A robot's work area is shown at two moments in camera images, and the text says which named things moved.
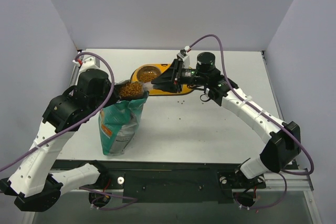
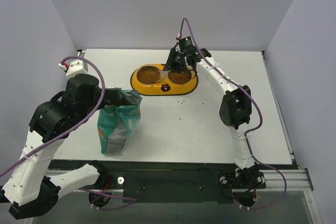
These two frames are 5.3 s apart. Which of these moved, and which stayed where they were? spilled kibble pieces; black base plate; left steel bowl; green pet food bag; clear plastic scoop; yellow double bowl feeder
Moved: green pet food bag; clear plastic scoop
Stayed: spilled kibble pieces; yellow double bowl feeder; left steel bowl; black base plate
